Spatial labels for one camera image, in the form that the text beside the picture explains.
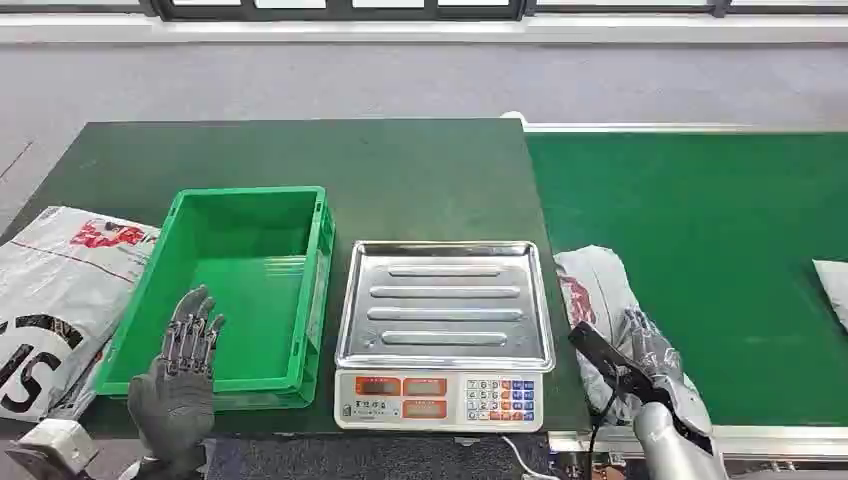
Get green conveyor belt aluminium frame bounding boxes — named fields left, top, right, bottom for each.
left=501, top=111, right=848, bottom=465

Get white electronic scale steel tray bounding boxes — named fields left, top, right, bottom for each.
left=333, top=240, right=556, bottom=434

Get grey parcel bag red print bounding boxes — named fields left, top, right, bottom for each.
left=553, top=245, right=714, bottom=429

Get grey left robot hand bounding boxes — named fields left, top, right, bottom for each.
left=127, top=285, right=227, bottom=467

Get black handheld barcode scanner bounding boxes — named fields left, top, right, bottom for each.
left=568, top=321, right=670, bottom=407

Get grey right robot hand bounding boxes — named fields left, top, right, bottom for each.
left=623, top=307, right=715, bottom=440

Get grey parcel bag black letters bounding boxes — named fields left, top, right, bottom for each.
left=0, top=205, right=162, bottom=424

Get white scale power cable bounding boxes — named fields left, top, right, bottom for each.
left=500, top=435, right=559, bottom=480

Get plain pale grey parcel bag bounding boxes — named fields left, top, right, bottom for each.
left=812, top=258, right=848, bottom=333

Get black scanner cable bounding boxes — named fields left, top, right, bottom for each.
left=585, top=389, right=623, bottom=480

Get green plastic crate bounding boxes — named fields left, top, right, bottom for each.
left=94, top=186, right=337, bottom=412

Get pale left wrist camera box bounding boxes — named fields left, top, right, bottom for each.
left=5, top=418, right=100, bottom=480

